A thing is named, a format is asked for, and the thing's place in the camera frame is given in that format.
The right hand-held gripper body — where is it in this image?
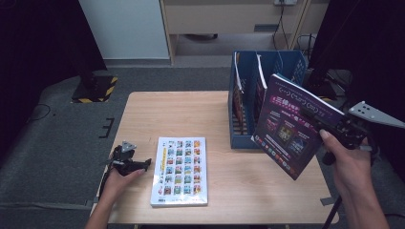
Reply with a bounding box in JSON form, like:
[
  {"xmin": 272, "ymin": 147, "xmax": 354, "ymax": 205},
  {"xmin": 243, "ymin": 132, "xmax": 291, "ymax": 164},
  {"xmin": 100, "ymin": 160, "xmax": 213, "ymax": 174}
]
[{"xmin": 331, "ymin": 100, "xmax": 405, "ymax": 151}]

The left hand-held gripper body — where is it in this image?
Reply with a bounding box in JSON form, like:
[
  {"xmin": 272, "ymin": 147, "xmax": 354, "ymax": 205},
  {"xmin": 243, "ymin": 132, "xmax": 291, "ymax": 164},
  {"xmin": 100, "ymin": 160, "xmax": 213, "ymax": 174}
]
[{"xmin": 107, "ymin": 140, "xmax": 138, "ymax": 176}]

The purple cover magazine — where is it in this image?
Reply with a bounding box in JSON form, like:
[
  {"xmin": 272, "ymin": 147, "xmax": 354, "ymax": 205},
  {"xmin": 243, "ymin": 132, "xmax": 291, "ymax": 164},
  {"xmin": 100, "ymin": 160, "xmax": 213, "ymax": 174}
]
[
  {"xmin": 251, "ymin": 73, "xmax": 346, "ymax": 181},
  {"xmin": 254, "ymin": 52, "xmax": 269, "ymax": 126}
]

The white book with picture grid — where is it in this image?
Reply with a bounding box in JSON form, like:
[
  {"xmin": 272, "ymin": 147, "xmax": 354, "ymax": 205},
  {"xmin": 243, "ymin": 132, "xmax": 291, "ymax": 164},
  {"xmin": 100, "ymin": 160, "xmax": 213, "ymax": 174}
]
[{"xmin": 150, "ymin": 136, "xmax": 209, "ymax": 208}]

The blue plastic file rack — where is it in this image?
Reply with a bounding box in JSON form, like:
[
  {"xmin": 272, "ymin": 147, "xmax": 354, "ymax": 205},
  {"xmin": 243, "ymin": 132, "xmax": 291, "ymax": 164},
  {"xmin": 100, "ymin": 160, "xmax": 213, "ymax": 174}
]
[{"xmin": 227, "ymin": 49, "xmax": 308, "ymax": 151}]

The dark red cover magazine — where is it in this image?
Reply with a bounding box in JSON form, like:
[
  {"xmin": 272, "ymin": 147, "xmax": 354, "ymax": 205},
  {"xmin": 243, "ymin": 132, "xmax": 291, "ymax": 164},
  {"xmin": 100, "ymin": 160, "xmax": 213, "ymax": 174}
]
[{"xmin": 233, "ymin": 51, "xmax": 246, "ymax": 129}]

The person's left hand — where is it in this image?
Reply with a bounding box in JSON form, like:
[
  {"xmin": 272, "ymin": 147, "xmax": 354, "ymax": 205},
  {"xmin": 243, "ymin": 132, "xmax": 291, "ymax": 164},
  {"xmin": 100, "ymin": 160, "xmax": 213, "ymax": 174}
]
[{"xmin": 100, "ymin": 168, "xmax": 146, "ymax": 200}]

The person's right hand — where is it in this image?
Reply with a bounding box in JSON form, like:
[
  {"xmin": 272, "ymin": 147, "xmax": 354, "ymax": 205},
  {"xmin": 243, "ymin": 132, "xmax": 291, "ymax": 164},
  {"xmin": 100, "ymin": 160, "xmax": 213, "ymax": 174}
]
[{"xmin": 318, "ymin": 129, "xmax": 379, "ymax": 198}]

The black floor tape mark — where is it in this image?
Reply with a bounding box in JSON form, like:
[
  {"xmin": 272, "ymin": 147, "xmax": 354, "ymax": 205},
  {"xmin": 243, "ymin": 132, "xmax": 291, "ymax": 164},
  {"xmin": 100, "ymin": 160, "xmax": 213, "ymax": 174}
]
[{"xmin": 98, "ymin": 117, "xmax": 116, "ymax": 139}]

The black stand with striped base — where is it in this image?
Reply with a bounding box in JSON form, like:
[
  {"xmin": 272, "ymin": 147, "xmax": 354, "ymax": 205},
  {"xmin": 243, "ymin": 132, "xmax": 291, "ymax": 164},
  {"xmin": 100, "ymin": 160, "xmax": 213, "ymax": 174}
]
[
  {"xmin": 300, "ymin": 56, "xmax": 338, "ymax": 103},
  {"xmin": 71, "ymin": 47, "xmax": 118, "ymax": 104}
]

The grey tape piece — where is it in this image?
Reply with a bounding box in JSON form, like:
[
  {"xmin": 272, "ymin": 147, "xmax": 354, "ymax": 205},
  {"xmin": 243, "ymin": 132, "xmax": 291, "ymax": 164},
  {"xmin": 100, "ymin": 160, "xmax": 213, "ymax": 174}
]
[
  {"xmin": 319, "ymin": 197, "xmax": 339, "ymax": 207},
  {"xmin": 85, "ymin": 196, "xmax": 108, "ymax": 208}
]

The black curtain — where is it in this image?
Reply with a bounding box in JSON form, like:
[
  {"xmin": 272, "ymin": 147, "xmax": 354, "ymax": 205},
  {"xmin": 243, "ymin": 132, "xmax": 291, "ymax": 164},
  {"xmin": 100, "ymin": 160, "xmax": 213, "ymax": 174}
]
[
  {"xmin": 307, "ymin": 0, "xmax": 405, "ymax": 173},
  {"xmin": 0, "ymin": 0, "xmax": 108, "ymax": 160}
]

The white cabinet panel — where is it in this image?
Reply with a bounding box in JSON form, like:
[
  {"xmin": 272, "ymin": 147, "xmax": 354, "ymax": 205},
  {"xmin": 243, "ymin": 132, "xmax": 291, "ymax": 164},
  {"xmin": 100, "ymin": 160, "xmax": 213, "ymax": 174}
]
[{"xmin": 78, "ymin": 0, "xmax": 170, "ymax": 61}]

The beige wooden desk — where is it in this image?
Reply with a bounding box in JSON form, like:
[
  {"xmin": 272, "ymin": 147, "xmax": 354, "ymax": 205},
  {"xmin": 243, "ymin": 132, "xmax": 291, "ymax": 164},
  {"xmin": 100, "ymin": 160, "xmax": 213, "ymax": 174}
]
[{"xmin": 159, "ymin": 0, "xmax": 329, "ymax": 66}]

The left hand-held gripper black cable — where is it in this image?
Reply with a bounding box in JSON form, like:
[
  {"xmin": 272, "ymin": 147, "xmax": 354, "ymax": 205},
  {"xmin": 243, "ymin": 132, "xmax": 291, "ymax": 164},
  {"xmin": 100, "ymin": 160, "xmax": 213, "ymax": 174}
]
[{"xmin": 98, "ymin": 152, "xmax": 117, "ymax": 200}]

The hand-held gripper black cable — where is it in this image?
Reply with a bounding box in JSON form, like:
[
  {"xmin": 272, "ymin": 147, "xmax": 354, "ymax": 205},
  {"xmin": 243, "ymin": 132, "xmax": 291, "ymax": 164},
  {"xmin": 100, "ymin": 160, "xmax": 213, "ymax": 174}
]
[
  {"xmin": 322, "ymin": 194, "xmax": 344, "ymax": 229},
  {"xmin": 98, "ymin": 152, "xmax": 117, "ymax": 200}
]

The right hand-held gripper black cable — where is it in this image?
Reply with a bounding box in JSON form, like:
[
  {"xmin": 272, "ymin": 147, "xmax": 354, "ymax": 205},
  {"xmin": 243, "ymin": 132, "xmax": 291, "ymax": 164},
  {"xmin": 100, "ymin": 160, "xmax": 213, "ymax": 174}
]
[{"xmin": 322, "ymin": 194, "xmax": 344, "ymax": 229}]

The looped black floor cable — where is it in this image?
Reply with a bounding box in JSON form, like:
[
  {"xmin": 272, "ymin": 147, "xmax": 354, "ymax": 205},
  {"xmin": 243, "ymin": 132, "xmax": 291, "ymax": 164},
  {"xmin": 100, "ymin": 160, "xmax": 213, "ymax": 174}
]
[{"xmin": 28, "ymin": 103, "xmax": 52, "ymax": 122}]

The grey desk drawer handle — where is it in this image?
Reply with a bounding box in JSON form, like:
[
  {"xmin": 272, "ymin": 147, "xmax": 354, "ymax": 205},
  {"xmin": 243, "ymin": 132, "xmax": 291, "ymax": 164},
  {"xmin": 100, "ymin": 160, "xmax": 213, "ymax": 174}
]
[{"xmin": 253, "ymin": 23, "xmax": 282, "ymax": 32}]

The black cable from socket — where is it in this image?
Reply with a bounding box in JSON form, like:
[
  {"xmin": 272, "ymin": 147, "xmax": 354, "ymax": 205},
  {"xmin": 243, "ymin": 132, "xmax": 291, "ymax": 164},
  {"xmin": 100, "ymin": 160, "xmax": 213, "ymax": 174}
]
[{"xmin": 271, "ymin": 3, "xmax": 289, "ymax": 52}]

